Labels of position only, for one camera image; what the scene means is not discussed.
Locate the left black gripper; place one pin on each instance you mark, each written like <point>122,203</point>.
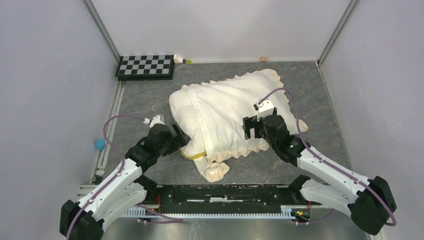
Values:
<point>180,139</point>

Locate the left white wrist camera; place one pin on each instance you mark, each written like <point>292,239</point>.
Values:
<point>158,119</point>

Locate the grey cream ruffled pillowcase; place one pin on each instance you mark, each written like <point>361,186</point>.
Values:
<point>211,114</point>

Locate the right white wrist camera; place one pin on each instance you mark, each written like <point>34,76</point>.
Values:
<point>263,109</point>

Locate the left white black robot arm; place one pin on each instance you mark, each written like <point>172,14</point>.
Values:
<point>90,216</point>

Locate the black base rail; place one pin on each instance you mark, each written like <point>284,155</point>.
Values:
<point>222,198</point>

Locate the small white block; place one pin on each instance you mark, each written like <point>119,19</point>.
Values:
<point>178,59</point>

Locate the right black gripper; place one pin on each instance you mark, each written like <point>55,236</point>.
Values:
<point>251,122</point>

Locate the blue small object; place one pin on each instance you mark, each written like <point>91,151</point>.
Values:
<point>100,144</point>

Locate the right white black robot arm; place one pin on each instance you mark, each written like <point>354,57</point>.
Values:
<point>368,202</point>

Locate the white toothed cable tray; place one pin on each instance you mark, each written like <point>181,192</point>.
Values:
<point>284,213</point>

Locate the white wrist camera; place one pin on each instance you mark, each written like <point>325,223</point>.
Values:
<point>158,119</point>
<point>263,109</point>

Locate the black white checkerboard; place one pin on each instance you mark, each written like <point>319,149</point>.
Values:
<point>145,68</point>

